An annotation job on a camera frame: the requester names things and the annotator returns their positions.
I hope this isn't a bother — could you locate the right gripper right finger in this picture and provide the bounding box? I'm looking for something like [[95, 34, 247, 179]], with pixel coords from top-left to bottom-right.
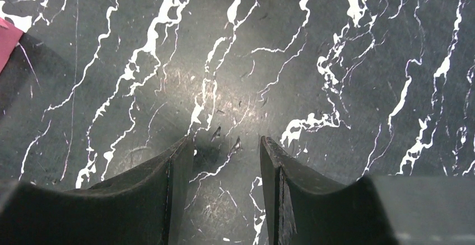
[[259, 136, 474, 244]]

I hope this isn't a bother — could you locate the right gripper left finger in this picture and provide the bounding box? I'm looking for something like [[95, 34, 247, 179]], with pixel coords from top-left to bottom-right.
[[1, 137, 194, 244]]

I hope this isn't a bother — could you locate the pink paper box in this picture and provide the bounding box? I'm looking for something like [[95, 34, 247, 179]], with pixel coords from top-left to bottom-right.
[[0, 18, 24, 72]]

